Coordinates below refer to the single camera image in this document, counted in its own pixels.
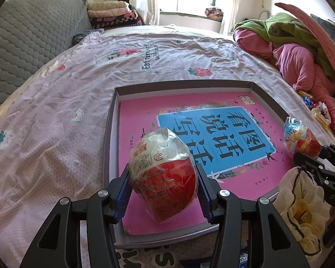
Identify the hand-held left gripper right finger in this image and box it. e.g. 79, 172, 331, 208
195, 162, 312, 268

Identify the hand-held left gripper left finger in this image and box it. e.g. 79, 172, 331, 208
19, 162, 132, 268

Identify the red white toy egg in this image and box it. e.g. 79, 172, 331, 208
128, 128, 199, 224
283, 116, 323, 159

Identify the cream cloth scrunchie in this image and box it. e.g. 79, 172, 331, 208
274, 167, 333, 256

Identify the shallow grey cardboard box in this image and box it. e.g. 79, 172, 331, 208
102, 80, 296, 249

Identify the pink blue picture book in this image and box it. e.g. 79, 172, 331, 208
119, 93, 295, 235

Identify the pink printed bed sheet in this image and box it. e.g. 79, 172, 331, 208
0, 25, 335, 268

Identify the red pink quilt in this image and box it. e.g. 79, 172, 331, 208
275, 2, 335, 102

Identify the dark grey cushion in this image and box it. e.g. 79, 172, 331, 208
310, 13, 335, 46

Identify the green garment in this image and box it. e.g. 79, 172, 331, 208
233, 13, 335, 79

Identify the dark blue patterned cloth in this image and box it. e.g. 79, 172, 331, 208
73, 29, 104, 47

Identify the dark checkered folded blanket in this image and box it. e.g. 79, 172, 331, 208
89, 15, 143, 30

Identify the white curtain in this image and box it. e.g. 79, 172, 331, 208
130, 0, 161, 26
222, 0, 268, 32

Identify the floral cloth bundle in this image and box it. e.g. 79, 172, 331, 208
205, 7, 224, 20

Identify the grey quilted headboard cover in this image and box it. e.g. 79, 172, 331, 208
0, 0, 92, 118

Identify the pink folded blanket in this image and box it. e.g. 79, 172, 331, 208
88, 8, 132, 18

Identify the cream folded blanket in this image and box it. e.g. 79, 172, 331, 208
87, 1, 129, 11

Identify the black garment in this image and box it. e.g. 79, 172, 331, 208
119, 0, 137, 12

